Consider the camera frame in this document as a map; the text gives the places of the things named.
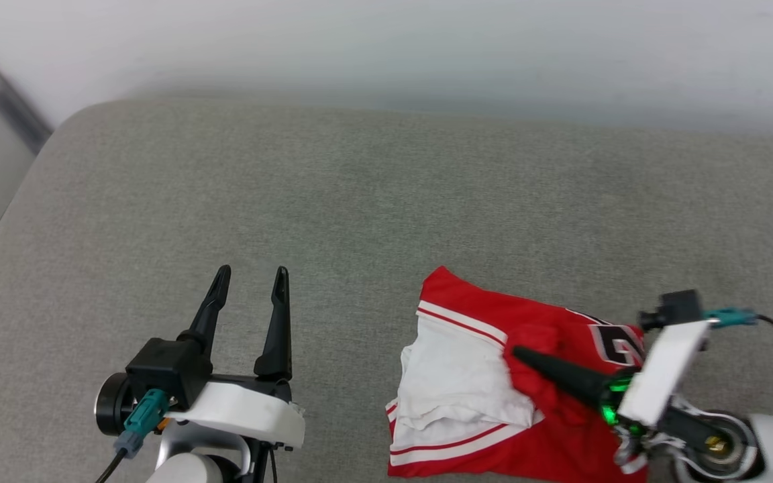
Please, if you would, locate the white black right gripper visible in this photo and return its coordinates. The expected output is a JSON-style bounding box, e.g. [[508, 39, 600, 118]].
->
[[511, 320, 711, 445]]

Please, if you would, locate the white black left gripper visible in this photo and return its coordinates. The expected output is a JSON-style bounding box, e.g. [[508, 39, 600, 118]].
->
[[95, 264, 307, 450]]

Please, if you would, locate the red and white jersey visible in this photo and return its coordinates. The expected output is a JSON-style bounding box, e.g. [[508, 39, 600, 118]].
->
[[385, 266, 650, 483]]

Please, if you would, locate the grey fabric sofa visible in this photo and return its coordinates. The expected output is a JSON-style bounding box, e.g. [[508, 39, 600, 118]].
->
[[0, 94, 773, 483]]

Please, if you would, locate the teal plug left camera cable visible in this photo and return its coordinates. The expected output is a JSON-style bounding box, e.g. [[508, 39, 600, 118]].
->
[[94, 388, 172, 483]]

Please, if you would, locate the teal plug camera cable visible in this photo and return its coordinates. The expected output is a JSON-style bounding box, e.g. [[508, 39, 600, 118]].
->
[[94, 388, 172, 483], [704, 307, 773, 389]]

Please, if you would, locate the teal plug right camera cable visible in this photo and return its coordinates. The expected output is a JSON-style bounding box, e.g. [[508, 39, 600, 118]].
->
[[704, 307, 773, 389]]

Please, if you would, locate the grey metal wall rail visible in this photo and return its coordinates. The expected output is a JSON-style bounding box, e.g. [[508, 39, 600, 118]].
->
[[0, 19, 54, 156]]

